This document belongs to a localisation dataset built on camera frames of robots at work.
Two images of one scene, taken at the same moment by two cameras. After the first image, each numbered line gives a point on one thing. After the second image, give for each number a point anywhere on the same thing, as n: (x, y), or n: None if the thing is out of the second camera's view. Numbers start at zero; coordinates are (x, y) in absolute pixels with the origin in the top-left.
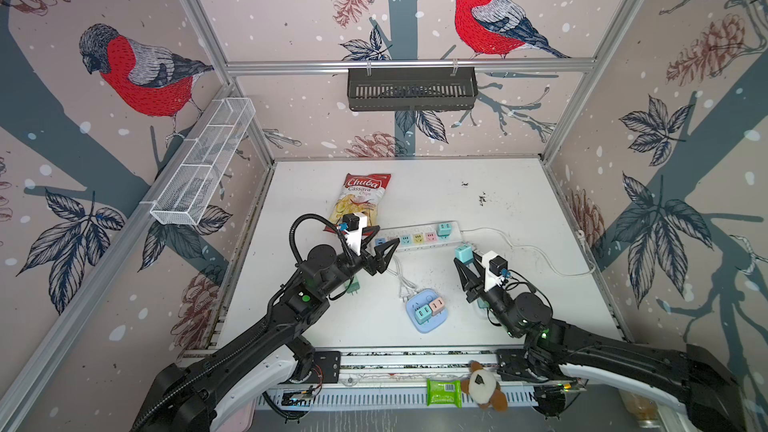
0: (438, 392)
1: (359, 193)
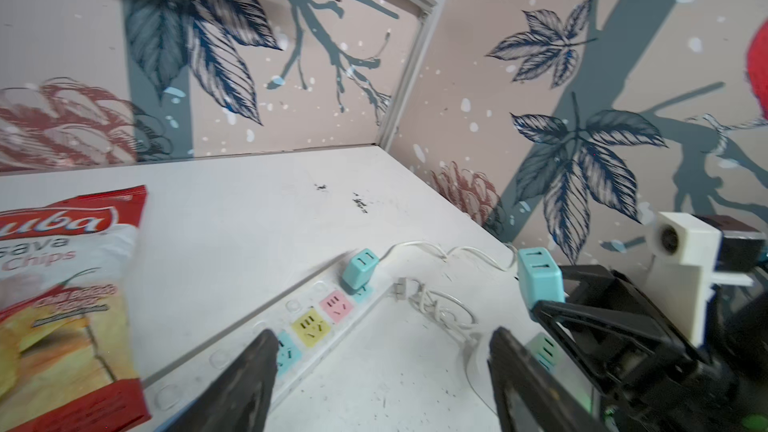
0: None
1: (66, 352)
